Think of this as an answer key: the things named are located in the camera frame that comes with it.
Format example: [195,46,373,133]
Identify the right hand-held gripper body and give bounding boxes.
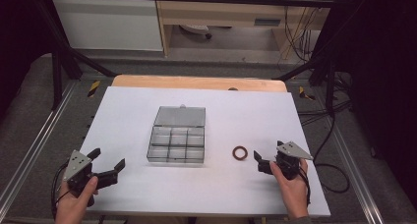
[274,140,315,182]

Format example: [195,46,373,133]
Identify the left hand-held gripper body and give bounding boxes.
[62,149,99,198]

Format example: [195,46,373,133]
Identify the brown ring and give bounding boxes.
[232,145,249,161]

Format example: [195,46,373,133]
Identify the person's right hand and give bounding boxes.
[268,158,311,220]

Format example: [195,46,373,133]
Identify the person's left hand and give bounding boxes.
[54,176,99,219]

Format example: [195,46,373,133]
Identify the yellow black tape marker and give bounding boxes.
[298,85,317,101]
[87,80,101,98]

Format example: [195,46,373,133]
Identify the clear plastic compartment box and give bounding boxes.
[146,104,208,165]

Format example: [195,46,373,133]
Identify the wooden board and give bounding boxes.
[110,74,289,93]

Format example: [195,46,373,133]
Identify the black curtain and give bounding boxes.
[313,0,417,215]
[0,0,55,120]

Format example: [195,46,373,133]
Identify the white cabinet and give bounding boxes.
[51,0,164,52]

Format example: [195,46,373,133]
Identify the office chair base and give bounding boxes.
[179,24,213,40]

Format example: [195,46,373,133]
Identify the light wooden desk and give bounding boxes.
[152,0,339,59]

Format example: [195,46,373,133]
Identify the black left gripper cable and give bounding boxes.
[50,160,72,220]

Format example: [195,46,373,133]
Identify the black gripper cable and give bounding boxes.
[50,160,72,220]
[298,166,312,207]

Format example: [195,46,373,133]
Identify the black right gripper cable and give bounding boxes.
[298,166,312,207]

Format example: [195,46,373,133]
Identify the aluminium floor rail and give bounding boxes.
[0,82,79,212]
[328,119,386,224]

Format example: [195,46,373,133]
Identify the black looped floor cable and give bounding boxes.
[310,112,351,195]

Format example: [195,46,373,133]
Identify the black floor cables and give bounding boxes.
[296,71,354,127]

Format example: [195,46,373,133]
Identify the bundle of hanging cables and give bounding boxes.
[282,2,318,64]

